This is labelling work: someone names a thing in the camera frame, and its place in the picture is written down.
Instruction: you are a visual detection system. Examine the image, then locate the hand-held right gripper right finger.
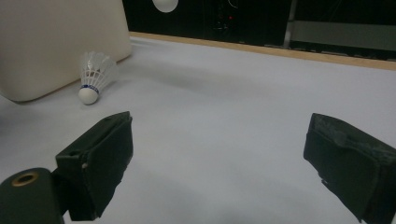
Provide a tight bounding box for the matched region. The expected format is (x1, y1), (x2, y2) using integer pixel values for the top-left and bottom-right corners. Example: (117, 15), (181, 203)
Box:
(303, 112), (396, 224)

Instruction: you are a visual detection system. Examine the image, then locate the white plastic bin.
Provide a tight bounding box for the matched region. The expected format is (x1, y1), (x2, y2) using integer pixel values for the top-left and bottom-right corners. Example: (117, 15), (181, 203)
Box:
(0, 0), (134, 103)

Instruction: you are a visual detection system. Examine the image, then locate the pale table mat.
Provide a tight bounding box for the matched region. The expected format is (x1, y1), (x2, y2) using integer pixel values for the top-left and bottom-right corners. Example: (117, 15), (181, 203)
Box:
(0, 36), (396, 224)

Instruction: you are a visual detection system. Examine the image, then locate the white round object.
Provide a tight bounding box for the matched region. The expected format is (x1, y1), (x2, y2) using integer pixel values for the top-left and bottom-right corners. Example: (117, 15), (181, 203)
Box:
(151, 0), (179, 14)

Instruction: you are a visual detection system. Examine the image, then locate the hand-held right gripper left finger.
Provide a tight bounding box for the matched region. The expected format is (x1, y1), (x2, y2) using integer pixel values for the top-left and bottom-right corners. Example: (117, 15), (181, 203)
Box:
(55, 111), (134, 222)

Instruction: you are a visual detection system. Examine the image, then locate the white feather shuttlecock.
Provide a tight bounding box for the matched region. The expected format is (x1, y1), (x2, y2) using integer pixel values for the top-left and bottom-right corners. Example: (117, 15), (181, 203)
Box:
(78, 50), (120, 105)

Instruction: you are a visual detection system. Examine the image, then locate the white metal stand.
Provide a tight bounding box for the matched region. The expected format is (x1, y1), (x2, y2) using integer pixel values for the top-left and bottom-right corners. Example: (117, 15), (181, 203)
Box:
(284, 0), (396, 52)

